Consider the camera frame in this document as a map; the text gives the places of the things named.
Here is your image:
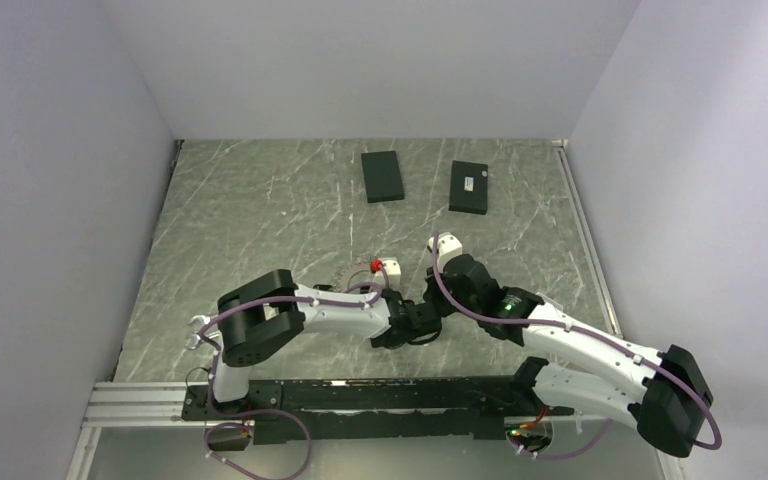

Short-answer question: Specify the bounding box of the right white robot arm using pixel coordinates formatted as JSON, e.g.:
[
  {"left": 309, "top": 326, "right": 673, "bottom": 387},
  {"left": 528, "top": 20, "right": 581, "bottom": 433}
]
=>
[{"left": 425, "top": 253, "right": 722, "bottom": 458}]

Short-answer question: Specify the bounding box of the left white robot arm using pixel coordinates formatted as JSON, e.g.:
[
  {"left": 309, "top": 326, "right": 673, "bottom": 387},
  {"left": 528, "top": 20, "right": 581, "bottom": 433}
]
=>
[{"left": 196, "top": 259, "right": 442, "bottom": 420}]

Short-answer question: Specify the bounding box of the black box with label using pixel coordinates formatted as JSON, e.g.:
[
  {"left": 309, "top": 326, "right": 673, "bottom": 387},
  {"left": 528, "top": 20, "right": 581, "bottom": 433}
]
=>
[{"left": 448, "top": 160, "right": 489, "bottom": 215}]

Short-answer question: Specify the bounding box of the plain black rectangular box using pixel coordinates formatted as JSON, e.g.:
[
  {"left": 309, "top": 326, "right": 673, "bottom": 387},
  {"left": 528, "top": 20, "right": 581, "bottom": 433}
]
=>
[{"left": 361, "top": 150, "right": 405, "bottom": 204}]

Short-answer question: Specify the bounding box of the upper silver wrench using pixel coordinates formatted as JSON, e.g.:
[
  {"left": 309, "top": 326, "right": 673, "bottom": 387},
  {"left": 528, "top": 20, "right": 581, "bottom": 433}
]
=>
[{"left": 188, "top": 315, "right": 211, "bottom": 330}]

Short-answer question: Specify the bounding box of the silver wrench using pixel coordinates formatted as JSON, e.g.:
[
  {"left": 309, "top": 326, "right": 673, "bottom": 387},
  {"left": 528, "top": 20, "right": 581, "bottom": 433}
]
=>
[
  {"left": 185, "top": 334, "right": 203, "bottom": 350},
  {"left": 188, "top": 315, "right": 211, "bottom": 330}
]

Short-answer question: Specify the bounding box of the lower silver wrench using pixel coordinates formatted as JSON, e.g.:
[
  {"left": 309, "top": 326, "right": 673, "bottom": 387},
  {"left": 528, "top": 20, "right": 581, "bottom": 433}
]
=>
[{"left": 185, "top": 334, "right": 203, "bottom": 350}]

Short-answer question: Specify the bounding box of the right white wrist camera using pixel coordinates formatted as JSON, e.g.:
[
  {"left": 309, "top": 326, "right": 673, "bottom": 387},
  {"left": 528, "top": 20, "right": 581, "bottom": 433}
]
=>
[{"left": 426, "top": 232, "right": 463, "bottom": 270}]

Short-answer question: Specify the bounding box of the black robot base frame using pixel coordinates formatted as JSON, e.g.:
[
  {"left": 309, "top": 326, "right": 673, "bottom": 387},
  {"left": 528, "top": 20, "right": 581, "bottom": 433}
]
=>
[{"left": 181, "top": 375, "right": 541, "bottom": 445}]

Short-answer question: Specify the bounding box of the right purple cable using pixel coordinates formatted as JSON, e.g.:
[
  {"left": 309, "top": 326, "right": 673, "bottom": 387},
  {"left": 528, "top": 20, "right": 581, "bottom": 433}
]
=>
[{"left": 428, "top": 231, "right": 723, "bottom": 462}]

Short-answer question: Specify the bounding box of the aluminium rail frame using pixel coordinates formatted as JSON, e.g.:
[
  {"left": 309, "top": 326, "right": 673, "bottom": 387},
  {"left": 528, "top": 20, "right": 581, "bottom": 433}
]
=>
[{"left": 65, "top": 139, "right": 683, "bottom": 480}]

